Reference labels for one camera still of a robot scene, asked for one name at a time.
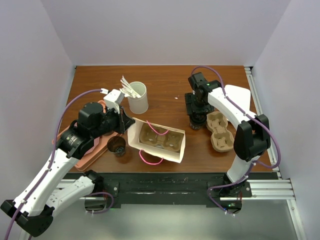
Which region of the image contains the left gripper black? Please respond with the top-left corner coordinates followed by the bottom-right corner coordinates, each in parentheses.
top-left (91, 103), bottom-right (136, 138)

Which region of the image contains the dark translucent plastic cup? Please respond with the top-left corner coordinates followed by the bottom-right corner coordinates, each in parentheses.
top-left (107, 136), bottom-right (126, 157)

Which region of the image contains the paper bag with pink handles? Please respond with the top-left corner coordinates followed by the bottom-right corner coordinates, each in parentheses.
top-left (127, 118), bottom-right (186, 166)

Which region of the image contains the brown pulp cup carrier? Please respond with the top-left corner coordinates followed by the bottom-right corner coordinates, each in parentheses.
top-left (139, 123), bottom-right (184, 152)
top-left (206, 111), bottom-right (235, 153)

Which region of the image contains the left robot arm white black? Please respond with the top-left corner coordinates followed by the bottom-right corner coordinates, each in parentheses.
top-left (0, 102), bottom-right (135, 238)

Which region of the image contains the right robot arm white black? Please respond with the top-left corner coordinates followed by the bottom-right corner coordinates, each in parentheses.
top-left (184, 72), bottom-right (271, 197)

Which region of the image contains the white cylindrical holder cup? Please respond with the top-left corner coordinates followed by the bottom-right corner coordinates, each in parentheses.
top-left (127, 81), bottom-right (149, 114)

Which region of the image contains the salmon pink plastic tray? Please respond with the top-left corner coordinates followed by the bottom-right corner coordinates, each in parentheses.
top-left (52, 101), bottom-right (121, 171)

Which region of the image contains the white rectangular plate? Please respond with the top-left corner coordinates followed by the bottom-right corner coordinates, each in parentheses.
top-left (224, 84), bottom-right (251, 115)

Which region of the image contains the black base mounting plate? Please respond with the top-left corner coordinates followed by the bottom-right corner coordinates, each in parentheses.
top-left (79, 172), bottom-right (251, 210)

